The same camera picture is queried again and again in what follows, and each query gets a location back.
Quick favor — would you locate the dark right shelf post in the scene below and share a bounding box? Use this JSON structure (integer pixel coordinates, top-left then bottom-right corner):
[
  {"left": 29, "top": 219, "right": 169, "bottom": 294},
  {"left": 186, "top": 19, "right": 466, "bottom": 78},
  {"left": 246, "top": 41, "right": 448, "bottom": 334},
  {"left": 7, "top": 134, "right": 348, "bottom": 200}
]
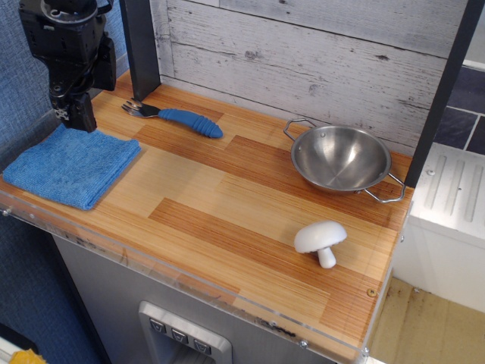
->
[{"left": 405, "top": 0, "right": 484, "bottom": 188}]

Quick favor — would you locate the white toy mushroom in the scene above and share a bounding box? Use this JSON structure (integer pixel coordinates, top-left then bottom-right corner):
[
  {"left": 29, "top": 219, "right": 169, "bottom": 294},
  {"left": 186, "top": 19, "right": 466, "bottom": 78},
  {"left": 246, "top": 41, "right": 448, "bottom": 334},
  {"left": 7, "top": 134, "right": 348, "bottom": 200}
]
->
[{"left": 293, "top": 221, "right": 347, "bottom": 268}]

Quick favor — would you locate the blue folded cloth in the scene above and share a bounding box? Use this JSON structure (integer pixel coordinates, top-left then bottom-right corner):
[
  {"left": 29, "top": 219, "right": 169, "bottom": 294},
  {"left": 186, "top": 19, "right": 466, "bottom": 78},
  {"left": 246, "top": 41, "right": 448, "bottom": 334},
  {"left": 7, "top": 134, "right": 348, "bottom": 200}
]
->
[{"left": 3, "top": 125, "right": 141, "bottom": 211}]

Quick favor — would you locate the dark shelf post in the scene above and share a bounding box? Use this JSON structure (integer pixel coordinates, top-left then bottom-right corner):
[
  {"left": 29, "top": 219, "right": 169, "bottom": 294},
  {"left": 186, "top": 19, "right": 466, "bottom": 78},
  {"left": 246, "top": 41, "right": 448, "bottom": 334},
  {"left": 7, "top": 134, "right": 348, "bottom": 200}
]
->
[
  {"left": 405, "top": 0, "right": 484, "bottom": 188},
  {"left": 119, "top": 0, "right": 161, "bottom": 101}
]

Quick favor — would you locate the yellow object bottom left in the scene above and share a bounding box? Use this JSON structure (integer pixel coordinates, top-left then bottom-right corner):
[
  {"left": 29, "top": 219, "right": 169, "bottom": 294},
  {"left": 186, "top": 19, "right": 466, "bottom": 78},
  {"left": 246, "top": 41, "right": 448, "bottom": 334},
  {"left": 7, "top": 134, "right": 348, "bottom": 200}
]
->
[{"left": 8, "top": 350, "right": 47, "bottom": 364}]

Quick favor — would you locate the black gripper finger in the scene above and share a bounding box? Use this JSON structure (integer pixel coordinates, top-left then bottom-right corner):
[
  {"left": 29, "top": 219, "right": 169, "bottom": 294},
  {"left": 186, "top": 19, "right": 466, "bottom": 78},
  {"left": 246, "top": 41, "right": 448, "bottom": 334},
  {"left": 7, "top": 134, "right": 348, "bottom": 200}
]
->
[
  {"left": 92, "top": 36, "right": 116, "bottom": 91},
  {"left": 52, "top": 93, "right": 96, "bottom": 133}
]

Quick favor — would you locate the blue-handled metal spork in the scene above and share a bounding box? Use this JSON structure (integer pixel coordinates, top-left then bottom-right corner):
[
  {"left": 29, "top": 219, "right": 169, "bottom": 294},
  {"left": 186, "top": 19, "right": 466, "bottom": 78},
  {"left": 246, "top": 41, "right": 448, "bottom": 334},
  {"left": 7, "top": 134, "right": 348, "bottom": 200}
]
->
[{"left": 121, "top": 99, "right": 224, "bottom": 139}]

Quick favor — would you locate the white toy sink unit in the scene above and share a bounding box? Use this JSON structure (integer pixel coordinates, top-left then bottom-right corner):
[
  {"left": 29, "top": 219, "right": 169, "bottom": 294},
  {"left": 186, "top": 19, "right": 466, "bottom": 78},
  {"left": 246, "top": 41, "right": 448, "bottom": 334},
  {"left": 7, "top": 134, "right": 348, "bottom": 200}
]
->
[{"left": 393, "top": 143, "right": 484, "bottom": 312}]

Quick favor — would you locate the dark left shelf post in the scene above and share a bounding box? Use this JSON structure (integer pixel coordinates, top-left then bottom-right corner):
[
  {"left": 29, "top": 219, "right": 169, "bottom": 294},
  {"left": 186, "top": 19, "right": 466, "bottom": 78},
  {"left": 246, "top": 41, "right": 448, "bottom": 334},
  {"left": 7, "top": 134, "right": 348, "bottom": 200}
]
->
[{"left": 119, "top": 0, "right": 161, "bottom": 101}]

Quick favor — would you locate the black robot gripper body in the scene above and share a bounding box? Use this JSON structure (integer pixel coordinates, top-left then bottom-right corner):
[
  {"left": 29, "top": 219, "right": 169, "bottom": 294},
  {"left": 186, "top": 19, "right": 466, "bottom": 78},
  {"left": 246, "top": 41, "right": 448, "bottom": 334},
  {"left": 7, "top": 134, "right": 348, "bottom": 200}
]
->
[{"left": 18, "top": 1, "right": 107, "bottom": 99}]

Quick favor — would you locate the small steel two-handled pan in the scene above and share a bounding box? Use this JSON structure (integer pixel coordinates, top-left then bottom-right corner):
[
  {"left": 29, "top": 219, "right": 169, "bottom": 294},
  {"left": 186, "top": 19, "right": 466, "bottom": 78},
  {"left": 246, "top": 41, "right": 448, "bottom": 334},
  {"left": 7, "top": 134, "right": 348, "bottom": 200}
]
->
[{"left": 283, "top": 118, "right": 406, "bottom": 203}]

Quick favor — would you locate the silver dispenser button panel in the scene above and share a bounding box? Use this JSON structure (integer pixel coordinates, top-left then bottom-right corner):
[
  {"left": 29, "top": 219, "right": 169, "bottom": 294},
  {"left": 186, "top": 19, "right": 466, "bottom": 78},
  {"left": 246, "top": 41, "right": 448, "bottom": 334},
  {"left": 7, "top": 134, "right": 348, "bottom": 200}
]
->
[{"left": 139, "top": 301, "right": 233, "bottom": 363}]

